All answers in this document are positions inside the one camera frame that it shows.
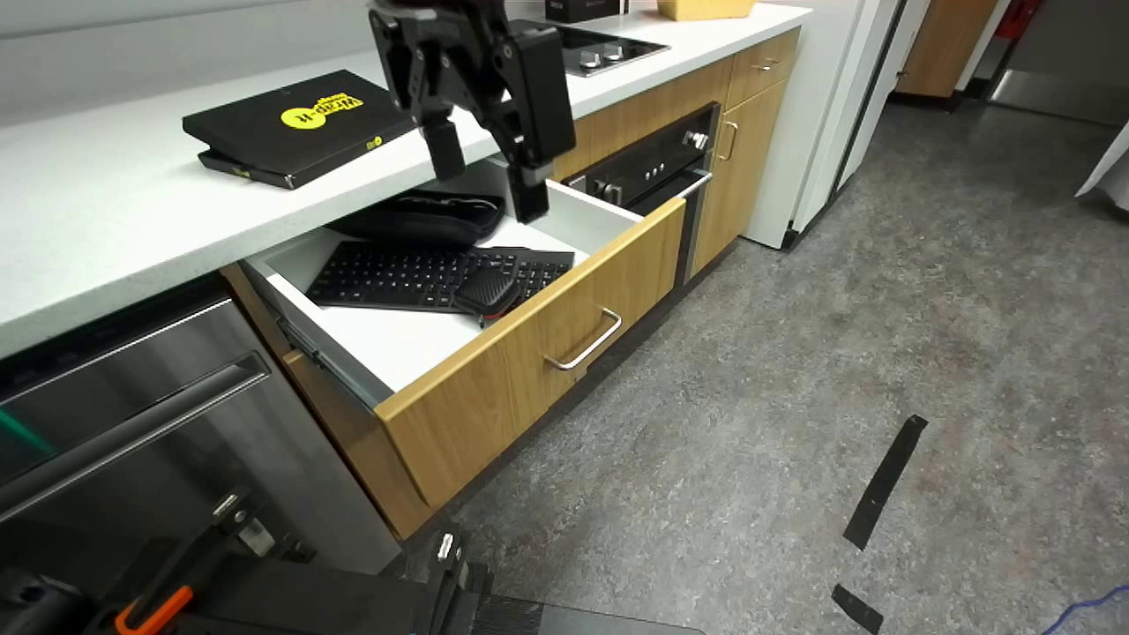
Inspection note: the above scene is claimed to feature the wooden drawer with white interior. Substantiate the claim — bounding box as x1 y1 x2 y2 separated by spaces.
221 174 690 545

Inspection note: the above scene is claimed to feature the orange and black clamp tool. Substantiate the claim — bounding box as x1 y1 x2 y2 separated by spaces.
108 491 282 635

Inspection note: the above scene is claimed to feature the dark dishwasher handle bar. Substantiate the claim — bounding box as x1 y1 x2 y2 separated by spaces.
0 348 274 525

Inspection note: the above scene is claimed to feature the brown wooden door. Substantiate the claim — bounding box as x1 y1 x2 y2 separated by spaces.
895 0 997 104

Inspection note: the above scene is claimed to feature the light wooden box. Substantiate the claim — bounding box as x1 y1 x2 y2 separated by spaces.
655 0 758 25

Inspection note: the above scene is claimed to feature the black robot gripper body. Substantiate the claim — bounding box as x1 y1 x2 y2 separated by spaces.
367 0 582 171

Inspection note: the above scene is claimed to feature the stainless steel dishwasher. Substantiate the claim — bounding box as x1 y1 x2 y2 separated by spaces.
0 288 407 595

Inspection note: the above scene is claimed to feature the black cooktop with knobs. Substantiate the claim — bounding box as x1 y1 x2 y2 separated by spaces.
551 25 670 79

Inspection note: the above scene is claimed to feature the black soft pouch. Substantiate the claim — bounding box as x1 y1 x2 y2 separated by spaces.
333 189 511 249

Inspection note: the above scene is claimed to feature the white furniture piece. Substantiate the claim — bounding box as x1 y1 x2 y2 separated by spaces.
1071 115 1129 218

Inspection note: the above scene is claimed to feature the white refrigerator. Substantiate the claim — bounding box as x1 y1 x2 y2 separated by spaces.
741 0 910 253

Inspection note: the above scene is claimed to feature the silver drawer handle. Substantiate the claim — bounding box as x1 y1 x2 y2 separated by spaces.
543 305 628 376

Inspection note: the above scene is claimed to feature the black computer keyboard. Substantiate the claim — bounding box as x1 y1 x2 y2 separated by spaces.
304 238 580 321

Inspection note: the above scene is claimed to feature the long black floor tape strip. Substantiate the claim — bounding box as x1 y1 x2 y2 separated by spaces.
838 412 931 554

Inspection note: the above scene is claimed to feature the black built-in oven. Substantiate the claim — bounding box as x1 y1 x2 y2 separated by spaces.
561 104 723 288

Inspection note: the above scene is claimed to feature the blue cable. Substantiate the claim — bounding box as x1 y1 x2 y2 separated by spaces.
1040 582 1129 635

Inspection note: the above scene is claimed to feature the wooden cabinet door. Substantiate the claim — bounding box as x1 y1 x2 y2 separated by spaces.
689 31 805 278

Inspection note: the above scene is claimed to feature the small black remote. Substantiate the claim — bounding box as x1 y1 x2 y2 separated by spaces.
455 266 523 316

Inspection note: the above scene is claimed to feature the black countertop appliance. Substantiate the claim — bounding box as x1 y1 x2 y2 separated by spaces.
543 0 623 25

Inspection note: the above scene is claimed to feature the black box with yellow logo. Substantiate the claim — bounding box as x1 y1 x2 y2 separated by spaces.
181 67 423 193

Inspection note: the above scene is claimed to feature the short black floor tape strip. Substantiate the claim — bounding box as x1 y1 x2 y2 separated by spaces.
830 582 888 635

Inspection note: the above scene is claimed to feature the red object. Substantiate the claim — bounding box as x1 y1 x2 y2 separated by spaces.
994 0 1047 50

